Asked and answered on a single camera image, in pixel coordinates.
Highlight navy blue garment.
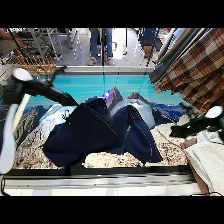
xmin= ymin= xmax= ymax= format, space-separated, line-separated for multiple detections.
xmin=42 ymin=96 xmax=164 ymax=168

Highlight person's legs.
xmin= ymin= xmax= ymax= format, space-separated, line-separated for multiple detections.
xmin=87 ymin=27 xmax=115 ymax=67

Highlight checked shirt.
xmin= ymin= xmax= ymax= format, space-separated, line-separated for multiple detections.
xmin=149 ymin=27 xmax=224 ymax=114

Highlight white garment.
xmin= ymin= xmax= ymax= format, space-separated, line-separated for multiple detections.
xmin=184 ymin=129 xmax=224 ymax=196

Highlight silver frame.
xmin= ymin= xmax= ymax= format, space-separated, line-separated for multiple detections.
xmin=0 ymin=65 xmax=204 ymax=197

